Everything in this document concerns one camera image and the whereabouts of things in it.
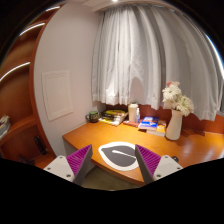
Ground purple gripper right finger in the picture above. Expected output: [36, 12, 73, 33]
[134, 144, 184, 185]

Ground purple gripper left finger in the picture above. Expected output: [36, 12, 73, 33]
[43, 144, 94, 186]

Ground orange yellow book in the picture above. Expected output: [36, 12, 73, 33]
[147, 120, 167, 137]

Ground blue book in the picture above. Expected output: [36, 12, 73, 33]
[138, 116, 159, 130]

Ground red flat book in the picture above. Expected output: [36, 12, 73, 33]
[123, 120, 139, 128]

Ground white ceramic vase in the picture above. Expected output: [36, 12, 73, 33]
[166, 110, 182, 140]

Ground black object on shelf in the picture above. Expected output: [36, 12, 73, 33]
[34, 136, 47, 155]

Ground dark green mug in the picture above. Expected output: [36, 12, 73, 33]
[85, 111, 99, 123]

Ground stack of yellow black books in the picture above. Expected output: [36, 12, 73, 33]
[99, 110, 128, 126]

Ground white cylindrical container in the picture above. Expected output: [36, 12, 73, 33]
[128, 103, 138, 122]

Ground wooden bookshelf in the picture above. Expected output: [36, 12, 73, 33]
[0, 3, 62, 168]

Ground white and pink flowers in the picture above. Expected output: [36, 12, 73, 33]
[162, 81, 194, 117]

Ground books on shelf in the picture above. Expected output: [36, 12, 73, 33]
[0, 115, 11, 140]

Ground white sheer curtain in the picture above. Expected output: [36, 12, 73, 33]
[92, 4, 223, 120]

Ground white wall panel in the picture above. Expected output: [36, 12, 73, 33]
[42, 71, 73, 121]

